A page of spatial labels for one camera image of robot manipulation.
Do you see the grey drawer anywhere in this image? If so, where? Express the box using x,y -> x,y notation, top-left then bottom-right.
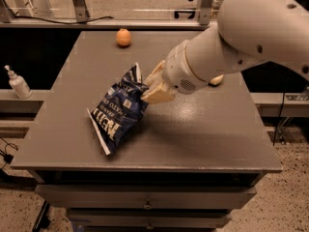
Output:
36,185 -> 257,210
67,209 -> 232,229

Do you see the metal bracket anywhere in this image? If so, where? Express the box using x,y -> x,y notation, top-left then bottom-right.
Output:
197,0 -> 213,25
72,0 -> 90,23

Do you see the black cable on shelf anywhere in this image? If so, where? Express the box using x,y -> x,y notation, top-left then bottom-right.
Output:
0,0 -> 114,26

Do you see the blue chip bag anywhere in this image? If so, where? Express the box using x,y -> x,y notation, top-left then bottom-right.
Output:
87,63 -> 148,155

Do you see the grey lower drawer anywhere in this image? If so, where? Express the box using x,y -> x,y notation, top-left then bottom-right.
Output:
67,209 -> 232,229

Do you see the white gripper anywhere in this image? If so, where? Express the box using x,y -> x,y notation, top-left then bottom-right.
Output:
141,40 -> 208,104

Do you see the metal bracket right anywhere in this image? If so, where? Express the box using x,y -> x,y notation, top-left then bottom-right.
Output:
197,0 -> 213,25

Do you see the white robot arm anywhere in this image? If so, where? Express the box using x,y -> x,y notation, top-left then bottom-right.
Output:
141,0 -> 309,104

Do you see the metal bracket left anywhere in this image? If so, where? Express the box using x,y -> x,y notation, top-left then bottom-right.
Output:
72,0 -> 90,23

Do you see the round drawer knob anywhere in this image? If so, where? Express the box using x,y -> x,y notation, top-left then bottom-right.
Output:
143,200 -> 154,210

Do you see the black cable at left floor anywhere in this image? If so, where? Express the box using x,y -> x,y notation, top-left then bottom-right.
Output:
0,136 -> 19,171

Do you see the white pump bottle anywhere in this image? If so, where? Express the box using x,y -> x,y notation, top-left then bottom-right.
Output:
5,65 -> 32,99

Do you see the yellow sponge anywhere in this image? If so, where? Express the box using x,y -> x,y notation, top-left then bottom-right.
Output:
209,74 -> 224,86

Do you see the grey top drawer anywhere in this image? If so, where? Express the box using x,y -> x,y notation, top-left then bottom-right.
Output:
36,185 -> 257,210

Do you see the orange fruit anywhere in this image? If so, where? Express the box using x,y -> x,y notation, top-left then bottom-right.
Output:
116,28 -> 131,46

